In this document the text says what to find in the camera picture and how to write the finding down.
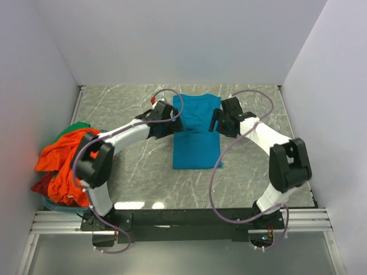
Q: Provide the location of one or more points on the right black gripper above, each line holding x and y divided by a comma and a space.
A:
218, 115

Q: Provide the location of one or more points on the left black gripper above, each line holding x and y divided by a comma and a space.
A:
175, 126

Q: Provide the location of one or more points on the blue t shirt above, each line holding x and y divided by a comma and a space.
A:
195, 147

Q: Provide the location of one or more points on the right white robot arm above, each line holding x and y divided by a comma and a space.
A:
289, 165

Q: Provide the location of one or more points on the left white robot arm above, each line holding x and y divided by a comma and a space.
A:
93, 160

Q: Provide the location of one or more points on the green t shirt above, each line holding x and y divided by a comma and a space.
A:
73, 127

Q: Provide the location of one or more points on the orange t shirt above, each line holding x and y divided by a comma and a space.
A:
57, 157

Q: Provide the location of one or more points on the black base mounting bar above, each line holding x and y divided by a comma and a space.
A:
173, 225

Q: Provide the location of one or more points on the clear blue plastic basket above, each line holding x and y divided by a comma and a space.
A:
53, 206

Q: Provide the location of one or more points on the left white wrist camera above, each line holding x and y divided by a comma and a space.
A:
157, 99

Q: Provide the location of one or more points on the aluminium frame rail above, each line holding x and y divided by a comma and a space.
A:
300, 220

